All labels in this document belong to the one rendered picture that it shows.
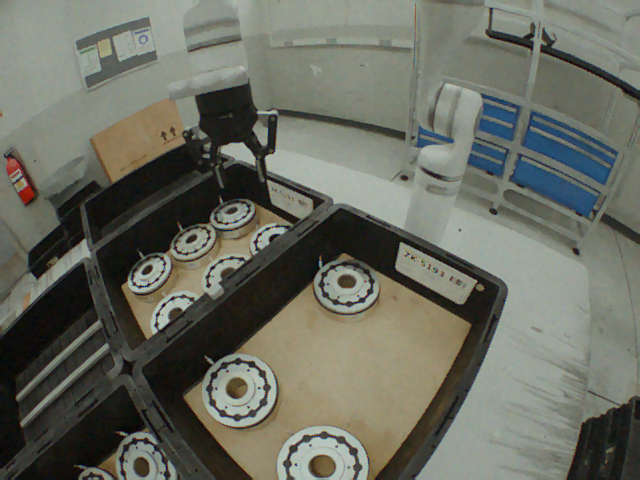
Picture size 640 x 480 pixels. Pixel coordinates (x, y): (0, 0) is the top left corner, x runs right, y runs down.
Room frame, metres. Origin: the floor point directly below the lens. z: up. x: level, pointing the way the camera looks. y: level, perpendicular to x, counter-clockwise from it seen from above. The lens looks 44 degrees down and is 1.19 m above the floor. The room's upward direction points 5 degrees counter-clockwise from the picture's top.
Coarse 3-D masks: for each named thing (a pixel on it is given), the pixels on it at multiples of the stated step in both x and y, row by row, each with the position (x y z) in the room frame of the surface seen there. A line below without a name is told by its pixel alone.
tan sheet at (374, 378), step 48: (384, 288) 0.25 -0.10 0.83; (288, 336) 0.18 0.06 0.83; (336, 336) 0.17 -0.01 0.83; (384, 336) 0.16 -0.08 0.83; (432, 336) 0.15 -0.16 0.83; (288, 384) 0.10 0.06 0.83; (336, 384) 0.10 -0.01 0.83; (384, 384) 0.09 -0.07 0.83; (432, 384) 0.08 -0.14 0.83; (240, 432) 0.03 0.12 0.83; (384, 432) 0.02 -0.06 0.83
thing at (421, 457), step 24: (360, 216) 0.32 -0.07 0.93; (288, 240) 0.28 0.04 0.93; (408, 240) 0.26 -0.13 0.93; (264, 264) 0.23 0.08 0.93; (456, 264) 0.20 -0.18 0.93; (240, 288) 0.20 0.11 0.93; (504, 288) 0.15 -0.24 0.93; (168, 336) 0.13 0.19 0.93; (480, 336) 0.10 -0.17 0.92; (144, 360) 0.09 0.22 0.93; (480, 360) 0.07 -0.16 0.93; (144, 384) 0.06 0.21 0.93; (456, 408) 0.02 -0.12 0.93; (168, 432) 0.01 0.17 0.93; (432, 432) 0.01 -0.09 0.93; (192, 456) -0.01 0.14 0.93
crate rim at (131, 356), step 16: (240, 160) 0.56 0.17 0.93; (208, 176) 0.51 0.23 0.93; (272, 176) 0.47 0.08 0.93; (304, 192) 0.40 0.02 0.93; (320, 192) 0.39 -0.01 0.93; (160, 208) 0.41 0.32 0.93; (320, 208) 0.35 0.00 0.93; (128, 224) 0.36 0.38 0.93; (304, 224) 0.31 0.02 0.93; (112, 240) 0.32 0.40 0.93; (96, 256) 0.28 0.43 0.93; (256, 256) 0.25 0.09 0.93; (96, 272) 0.24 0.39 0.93; (240, 272) 0.22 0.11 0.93; (224, 288) 0.20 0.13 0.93; (112, 304) 0.17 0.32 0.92; (192, 304) 0.17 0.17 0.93; (112, 320) 0.14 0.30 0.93; (176, 320) 0.15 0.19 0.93; (160, 336) 0.13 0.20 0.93; (128, 352) 0.10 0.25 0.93; (144, 352) 0.10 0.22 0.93
